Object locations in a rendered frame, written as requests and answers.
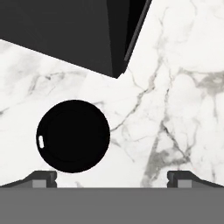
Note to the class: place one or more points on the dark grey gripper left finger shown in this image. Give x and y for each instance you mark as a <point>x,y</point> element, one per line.
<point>40,178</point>

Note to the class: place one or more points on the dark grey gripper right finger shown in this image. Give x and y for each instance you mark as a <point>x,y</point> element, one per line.
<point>183,178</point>

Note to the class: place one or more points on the black box appliance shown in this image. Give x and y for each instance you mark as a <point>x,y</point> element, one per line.
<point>73,32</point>

